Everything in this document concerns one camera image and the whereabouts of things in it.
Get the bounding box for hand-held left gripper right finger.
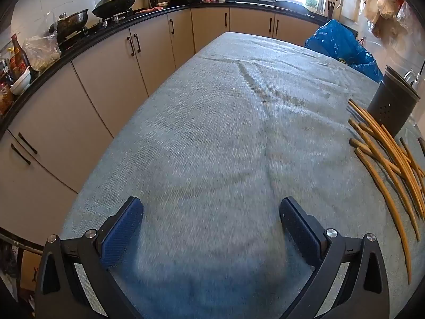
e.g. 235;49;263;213
279;197;390;319

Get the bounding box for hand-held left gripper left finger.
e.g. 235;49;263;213
33;197;144;319

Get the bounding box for pile of wooden chopsticks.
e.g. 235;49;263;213
347;99;425;284

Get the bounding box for dark perforated utensil holder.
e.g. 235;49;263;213
367;66;420;137

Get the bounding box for grey tablecloth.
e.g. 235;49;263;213
60;31;425;319

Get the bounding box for beige kitchen cabinets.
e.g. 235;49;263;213
0;7;321;240

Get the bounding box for condiment jar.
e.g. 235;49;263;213
0;83;14;114

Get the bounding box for white bowl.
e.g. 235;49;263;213
10;70;32;95

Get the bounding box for glass pitcher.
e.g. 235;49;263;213
402;69;425;90

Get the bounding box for blue plastic bag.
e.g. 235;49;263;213
305;19;384;83

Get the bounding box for clear plastic bag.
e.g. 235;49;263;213
23;33;62;72

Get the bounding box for dark sauce bottle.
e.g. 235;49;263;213
10;34;30;74

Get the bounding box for black kitchen countertop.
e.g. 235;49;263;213
0;2;329;133

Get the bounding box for gas stove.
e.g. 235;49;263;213
56;8;137;45

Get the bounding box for steel cooking pot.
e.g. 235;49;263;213
49;9;90;39

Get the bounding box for black wok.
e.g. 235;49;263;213
92;0;158;19

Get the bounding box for white cutting board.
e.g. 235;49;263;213
342;0;361;20

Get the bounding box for hanging plastic bags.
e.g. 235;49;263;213
363;0;407;40

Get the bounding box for dark chair frame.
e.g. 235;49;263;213
0;228;45;306

